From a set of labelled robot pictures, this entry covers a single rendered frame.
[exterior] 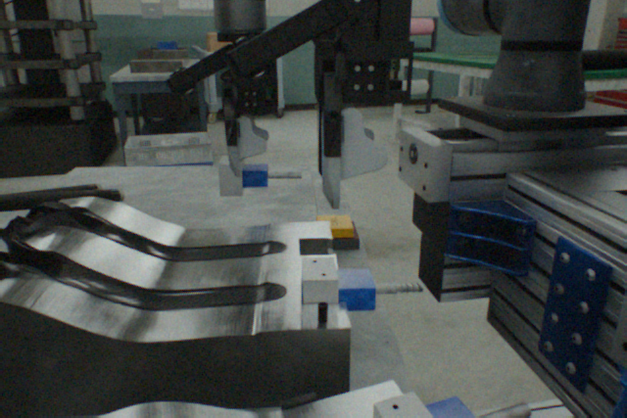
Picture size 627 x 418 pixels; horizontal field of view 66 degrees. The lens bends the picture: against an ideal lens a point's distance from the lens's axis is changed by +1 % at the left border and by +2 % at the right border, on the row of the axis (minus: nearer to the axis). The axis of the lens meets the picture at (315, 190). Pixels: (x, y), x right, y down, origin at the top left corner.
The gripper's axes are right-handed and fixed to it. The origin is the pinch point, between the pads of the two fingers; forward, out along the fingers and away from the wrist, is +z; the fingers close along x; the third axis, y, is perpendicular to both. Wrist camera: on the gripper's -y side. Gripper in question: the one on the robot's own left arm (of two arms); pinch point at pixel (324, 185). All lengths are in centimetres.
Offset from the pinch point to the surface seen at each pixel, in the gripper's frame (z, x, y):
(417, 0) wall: -50, 685, 183
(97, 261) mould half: 9.6, 3.6, -24.9
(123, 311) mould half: 11.9, -2.9, -20.2
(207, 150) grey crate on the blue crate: 70, 297, -65
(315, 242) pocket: 12.6, 13.5, -0.2
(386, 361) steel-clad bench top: 20.9, -0.7, 7.0
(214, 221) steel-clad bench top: 21, 41, -19
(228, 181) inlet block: 8.0, 26.6, -13.2
